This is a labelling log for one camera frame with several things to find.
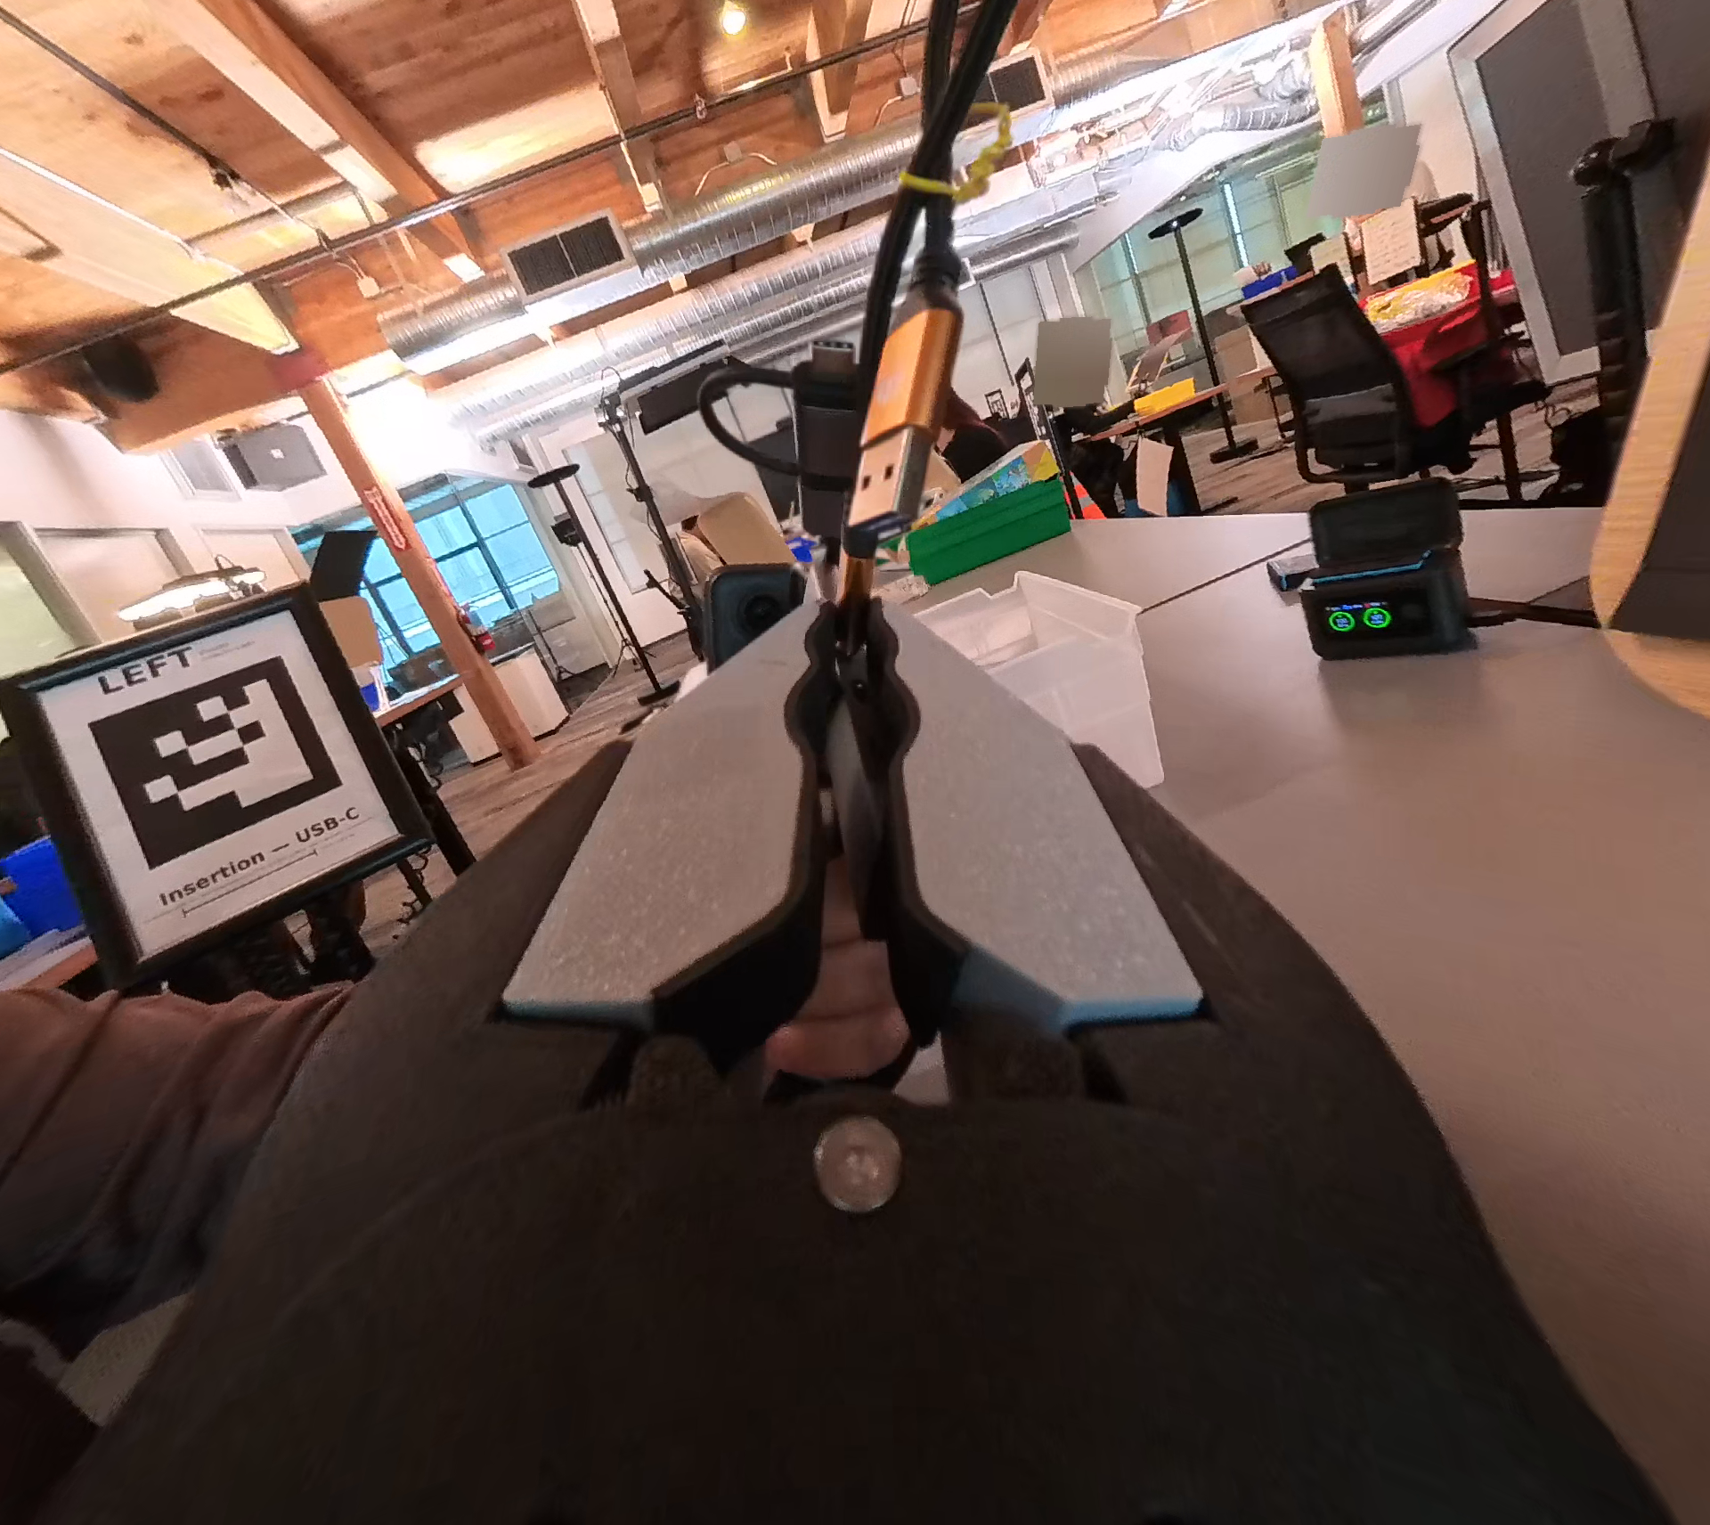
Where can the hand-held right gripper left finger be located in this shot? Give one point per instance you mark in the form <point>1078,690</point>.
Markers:
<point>668,870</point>

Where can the green plastic bin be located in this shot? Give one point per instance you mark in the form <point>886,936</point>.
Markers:
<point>989,529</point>

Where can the grey usb-c adapter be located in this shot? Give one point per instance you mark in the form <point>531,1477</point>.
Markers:
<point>829,442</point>

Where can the clear plastic bin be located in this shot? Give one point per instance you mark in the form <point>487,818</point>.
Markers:
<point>1069,656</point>

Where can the red tablecloth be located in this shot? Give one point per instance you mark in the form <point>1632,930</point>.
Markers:
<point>1443,342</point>

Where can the computer monitor with silver stand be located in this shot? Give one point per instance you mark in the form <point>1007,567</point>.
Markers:
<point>1657,510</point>

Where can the person's left forearm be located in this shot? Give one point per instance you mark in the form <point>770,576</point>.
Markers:
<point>134,1125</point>

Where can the hanging light bulb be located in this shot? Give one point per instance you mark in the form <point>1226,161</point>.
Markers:
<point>733,18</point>

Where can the black charging case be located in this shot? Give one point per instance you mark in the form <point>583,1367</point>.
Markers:
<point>1390,549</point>

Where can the black office chair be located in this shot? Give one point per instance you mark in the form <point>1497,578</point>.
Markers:
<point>1336,376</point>

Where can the grey framed panel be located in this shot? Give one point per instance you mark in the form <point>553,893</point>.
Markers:
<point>1536,148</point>

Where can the silver ventilation duct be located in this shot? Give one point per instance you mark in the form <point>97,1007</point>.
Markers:
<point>749,228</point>

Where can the black framed marker sign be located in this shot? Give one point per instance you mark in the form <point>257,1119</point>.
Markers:
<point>214,777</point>

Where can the wooden support column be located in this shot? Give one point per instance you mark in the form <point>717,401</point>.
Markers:
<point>414,576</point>

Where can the person's left hand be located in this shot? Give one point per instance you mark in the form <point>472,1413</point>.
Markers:
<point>836,1003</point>

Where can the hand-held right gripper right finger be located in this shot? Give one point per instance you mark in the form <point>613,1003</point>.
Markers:
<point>1042,870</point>

